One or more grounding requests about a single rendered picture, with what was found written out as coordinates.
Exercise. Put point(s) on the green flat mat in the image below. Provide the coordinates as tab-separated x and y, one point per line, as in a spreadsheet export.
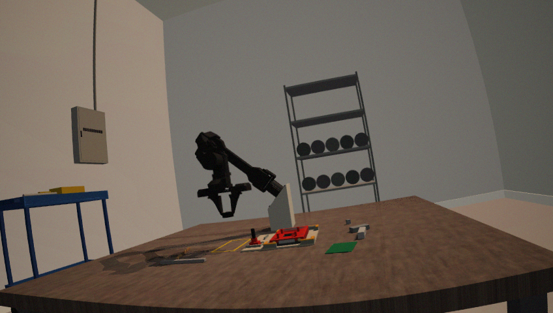
341	247

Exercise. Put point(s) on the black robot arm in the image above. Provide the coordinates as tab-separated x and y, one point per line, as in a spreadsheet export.
214	155

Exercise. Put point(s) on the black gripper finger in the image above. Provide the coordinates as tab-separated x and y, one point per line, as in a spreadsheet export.
234	198
218	202

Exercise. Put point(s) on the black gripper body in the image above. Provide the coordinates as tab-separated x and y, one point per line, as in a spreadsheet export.
233	189

